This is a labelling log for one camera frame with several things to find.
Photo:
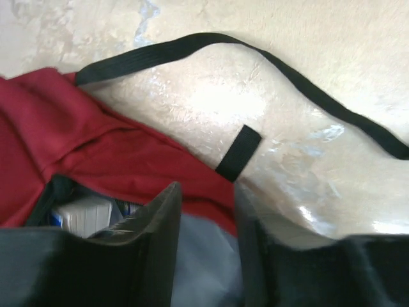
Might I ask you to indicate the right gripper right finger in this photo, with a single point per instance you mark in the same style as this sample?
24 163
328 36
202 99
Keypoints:
293 266

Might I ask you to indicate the red backpack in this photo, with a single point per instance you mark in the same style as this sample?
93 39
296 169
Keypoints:
59 144

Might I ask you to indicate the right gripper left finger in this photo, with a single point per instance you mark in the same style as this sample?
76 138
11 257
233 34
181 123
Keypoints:
129 264

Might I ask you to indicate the white coffee cover book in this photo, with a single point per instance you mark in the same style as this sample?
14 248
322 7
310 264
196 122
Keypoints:
82 217

